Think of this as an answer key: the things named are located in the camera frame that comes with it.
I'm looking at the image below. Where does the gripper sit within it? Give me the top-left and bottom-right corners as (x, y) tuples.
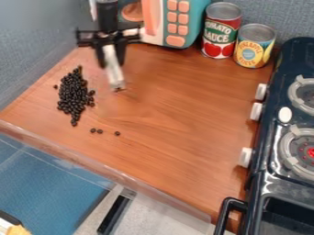
(74, 27), (142, 69)

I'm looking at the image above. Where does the silver tool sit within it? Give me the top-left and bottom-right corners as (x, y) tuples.
(100, 44), (128, 93)

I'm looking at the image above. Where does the pile of black bits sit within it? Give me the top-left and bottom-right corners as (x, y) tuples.
(52, 64), (123, 138)

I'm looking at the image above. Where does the toy microwave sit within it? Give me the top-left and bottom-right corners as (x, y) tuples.
(88, 0), (213, 50)

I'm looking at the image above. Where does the red tomato can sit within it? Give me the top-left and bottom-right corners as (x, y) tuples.
(199, 1), (244, 60)

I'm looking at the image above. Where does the yellow pineapple can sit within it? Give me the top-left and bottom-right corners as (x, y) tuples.
(232, 23), (277, 70)

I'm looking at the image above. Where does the toy stove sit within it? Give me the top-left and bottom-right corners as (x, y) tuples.
(213, 37), (314, 235)

